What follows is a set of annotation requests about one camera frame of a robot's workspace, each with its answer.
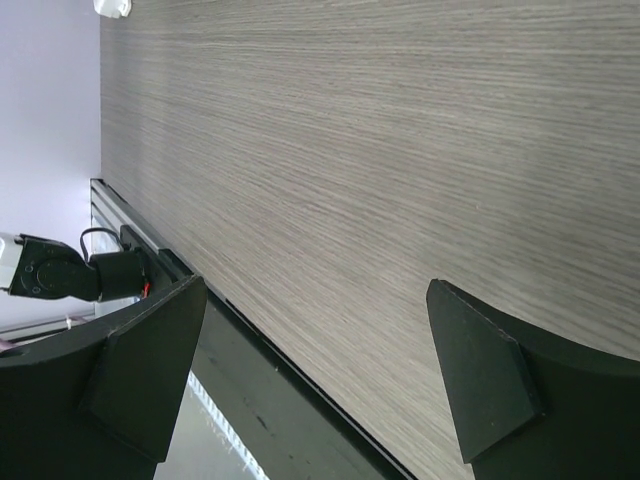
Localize white power strip coloured sockets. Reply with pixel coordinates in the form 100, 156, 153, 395
93, 0, 133, 19

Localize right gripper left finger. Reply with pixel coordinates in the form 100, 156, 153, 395
1, 276, 207, 479

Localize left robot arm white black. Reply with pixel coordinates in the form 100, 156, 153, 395
1, 233, 150, 302

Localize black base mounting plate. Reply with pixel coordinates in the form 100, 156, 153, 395
119, 224, 416, 480

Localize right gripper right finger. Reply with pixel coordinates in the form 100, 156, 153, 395
426, 279, 639, 480

